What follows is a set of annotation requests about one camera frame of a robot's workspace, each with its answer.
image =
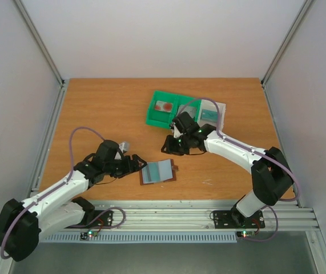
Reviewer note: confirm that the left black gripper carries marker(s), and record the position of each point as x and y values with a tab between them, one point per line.
130	169

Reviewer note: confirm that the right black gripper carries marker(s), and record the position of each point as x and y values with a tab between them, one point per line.
177	145

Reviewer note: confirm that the brown leather card holder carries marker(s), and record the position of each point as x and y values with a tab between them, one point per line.
167	170

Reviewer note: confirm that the teal VIP card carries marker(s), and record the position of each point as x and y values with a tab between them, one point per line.
150	174

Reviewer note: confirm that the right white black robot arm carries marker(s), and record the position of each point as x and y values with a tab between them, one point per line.
270	173

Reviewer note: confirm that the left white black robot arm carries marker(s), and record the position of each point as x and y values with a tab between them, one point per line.
23	224

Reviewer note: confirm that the card with red circles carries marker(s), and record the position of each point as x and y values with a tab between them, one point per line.
163	106

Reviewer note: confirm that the grey silver card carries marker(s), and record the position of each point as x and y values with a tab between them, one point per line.
191	110

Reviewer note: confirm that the green bin middle compartment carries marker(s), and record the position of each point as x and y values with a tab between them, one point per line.
183	103

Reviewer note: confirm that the white plastic bin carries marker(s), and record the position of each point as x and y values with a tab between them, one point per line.
220	108

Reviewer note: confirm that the left controller board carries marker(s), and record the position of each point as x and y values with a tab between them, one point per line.
88	235

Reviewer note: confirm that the controller board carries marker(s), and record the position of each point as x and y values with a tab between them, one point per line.
245	234
88	235

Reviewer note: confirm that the right controller board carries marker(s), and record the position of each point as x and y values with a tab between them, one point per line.
245	234

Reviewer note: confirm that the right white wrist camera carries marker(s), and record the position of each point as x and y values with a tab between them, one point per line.
176	133

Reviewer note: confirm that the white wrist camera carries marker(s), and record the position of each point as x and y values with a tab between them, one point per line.
176	133
124	147

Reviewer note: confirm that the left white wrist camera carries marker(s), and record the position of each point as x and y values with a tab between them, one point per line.
124	147

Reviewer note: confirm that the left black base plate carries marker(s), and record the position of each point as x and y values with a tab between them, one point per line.
97	220

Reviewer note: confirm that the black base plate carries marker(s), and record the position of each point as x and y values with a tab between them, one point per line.
97	220
223	219

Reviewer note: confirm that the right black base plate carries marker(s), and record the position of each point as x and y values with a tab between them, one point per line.
223	219

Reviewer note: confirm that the grey slotted cable duct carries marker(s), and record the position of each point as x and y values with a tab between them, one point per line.
114	237

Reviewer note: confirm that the left aluminium frame post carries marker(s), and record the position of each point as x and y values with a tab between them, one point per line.
20	6

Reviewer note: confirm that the aluminium frame post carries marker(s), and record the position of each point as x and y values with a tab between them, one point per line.
290	34
20	6

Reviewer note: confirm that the aluminium front rail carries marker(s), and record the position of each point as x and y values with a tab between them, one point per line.
195	215

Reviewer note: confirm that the right aluminium frame post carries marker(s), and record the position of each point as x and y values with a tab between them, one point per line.
290	34

